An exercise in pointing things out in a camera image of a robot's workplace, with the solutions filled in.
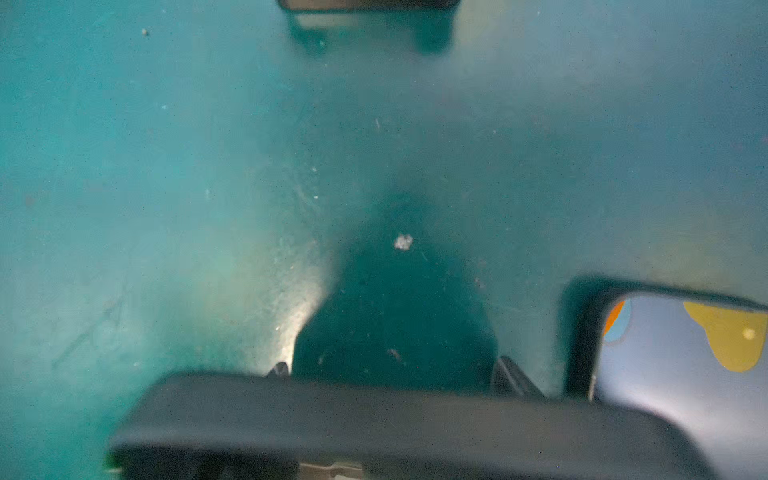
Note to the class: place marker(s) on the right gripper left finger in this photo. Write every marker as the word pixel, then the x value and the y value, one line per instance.
pixel 279 370

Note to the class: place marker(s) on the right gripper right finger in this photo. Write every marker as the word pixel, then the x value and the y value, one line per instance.
pixel 508 379

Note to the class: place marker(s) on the black phone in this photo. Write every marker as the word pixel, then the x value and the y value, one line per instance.
pixel 195 422
pixel 698 360

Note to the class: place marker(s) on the black stand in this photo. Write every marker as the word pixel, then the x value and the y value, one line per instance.
pixel 352 5

